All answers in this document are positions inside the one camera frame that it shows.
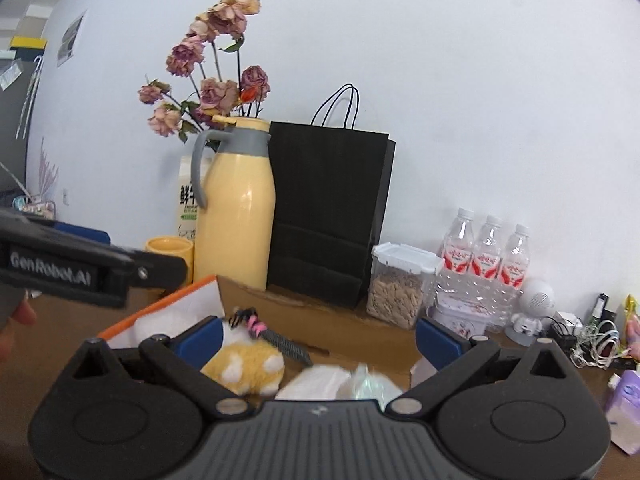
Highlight white tissue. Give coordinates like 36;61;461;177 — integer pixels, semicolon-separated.
275;364;354;402

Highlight wall poster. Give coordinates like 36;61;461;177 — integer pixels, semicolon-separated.
56;9;87;68

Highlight white printed tin box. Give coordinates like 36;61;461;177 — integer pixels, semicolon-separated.
430;300;494;337

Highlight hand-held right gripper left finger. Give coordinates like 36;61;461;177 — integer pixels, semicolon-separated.
60;317;253;418

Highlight white milk carton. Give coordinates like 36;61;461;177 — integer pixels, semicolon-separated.
176;155;214;241

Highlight white robot figurine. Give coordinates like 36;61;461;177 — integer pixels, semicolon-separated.
504;277;556;347

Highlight white power adaptor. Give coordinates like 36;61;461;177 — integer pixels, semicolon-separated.
554;310;584;335

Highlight black paper bag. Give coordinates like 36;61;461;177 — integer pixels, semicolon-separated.
266;83;397;310

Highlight clear water bottle red label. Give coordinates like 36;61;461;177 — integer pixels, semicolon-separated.
499;223;532;316
438;207;476;306
471;215;504;311

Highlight yellow white plush toy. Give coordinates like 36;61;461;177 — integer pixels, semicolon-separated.
200;317;286;397

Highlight yellow thermos jug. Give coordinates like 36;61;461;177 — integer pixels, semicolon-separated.
191;116;277;292

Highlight yellow mug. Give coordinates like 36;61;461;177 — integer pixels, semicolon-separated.
145;236;195;287

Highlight clear seed container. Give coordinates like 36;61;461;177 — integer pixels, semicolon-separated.
366;242;444;331

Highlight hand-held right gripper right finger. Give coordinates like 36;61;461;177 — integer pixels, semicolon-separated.
385;316;581;417

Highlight person's left hand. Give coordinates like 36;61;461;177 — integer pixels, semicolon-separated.
0;296;38;362

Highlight iridescent plastic bag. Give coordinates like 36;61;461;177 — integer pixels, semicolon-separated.
347;362;405;407

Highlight orange cardboard box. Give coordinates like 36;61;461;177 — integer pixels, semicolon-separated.
97;274;439;403

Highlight plant wall sticker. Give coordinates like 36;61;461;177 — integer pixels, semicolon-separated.
37;137;60;202

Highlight purple tissue pack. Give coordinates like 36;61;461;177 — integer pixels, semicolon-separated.
603;365;640;456

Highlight black pink hair brush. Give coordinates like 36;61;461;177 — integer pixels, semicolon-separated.
227;306;315;366

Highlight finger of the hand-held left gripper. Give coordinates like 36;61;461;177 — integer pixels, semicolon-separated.
120;245;189;291
52;221;112;247

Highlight tangled white cables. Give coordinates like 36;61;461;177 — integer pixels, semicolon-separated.
570;321;632;372

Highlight dried pink flowers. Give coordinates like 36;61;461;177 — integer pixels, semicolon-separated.
138;0;272;144

